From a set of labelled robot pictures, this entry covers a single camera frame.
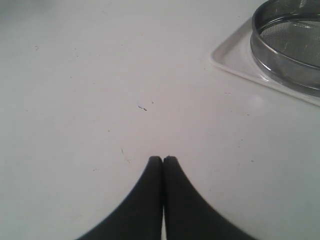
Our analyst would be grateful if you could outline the round metal sieve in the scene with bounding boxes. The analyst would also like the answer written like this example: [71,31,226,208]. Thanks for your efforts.
[250,0,320,97]

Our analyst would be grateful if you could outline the white square tray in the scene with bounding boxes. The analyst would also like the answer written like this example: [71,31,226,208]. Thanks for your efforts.
[210,18,320,107]

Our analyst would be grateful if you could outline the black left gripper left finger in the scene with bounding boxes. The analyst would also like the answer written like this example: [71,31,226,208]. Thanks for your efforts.
[79,156,164,240]

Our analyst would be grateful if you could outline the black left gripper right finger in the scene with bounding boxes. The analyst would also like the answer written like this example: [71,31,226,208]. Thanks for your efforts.
[163,156,250,240]

